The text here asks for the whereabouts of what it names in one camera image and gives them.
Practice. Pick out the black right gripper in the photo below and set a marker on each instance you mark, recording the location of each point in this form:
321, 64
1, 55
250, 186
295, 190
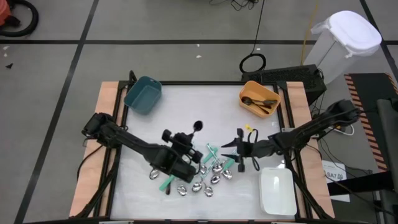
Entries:
252, 149

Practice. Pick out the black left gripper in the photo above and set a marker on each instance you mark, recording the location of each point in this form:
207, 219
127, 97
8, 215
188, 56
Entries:
182, 144

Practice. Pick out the black metal spoon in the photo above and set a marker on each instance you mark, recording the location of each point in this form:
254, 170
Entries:
272, 102
261, 109
246, 100
262, 105
168, 189
198, 125

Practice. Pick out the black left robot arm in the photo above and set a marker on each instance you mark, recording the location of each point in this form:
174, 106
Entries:
133, 143

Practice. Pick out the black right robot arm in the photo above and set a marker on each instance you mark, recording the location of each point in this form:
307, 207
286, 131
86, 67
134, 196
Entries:
311, 130

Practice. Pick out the yellow gripper tag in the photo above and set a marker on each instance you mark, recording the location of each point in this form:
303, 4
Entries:
248, 127

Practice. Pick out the white plastic bin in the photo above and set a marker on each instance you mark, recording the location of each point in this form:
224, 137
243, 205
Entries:
278, 191

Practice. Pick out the teal plastic bin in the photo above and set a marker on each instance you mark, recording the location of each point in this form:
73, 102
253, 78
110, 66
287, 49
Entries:
143, 96

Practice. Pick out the orange plastic bin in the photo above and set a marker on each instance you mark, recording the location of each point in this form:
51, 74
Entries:
259, 90

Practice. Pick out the black computer tower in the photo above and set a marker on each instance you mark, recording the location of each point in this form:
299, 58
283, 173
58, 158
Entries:
286, 76

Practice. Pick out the white paper label sheet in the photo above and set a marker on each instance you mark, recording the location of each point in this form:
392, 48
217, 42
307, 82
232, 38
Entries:
334, 175

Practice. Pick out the black metal beam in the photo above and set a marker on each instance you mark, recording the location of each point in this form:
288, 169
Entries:
360, 186

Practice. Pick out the black hazard striped mat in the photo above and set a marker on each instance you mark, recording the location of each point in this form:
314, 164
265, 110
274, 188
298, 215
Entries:
370, 90

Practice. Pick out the white lidded trash can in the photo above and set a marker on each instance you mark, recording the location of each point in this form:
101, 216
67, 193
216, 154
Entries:
351, 31

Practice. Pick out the black floor scrap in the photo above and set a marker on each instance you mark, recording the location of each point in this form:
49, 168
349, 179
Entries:
9, 66

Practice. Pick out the orange vacuum cleaner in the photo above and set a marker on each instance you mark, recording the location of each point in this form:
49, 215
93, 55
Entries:
3, 12

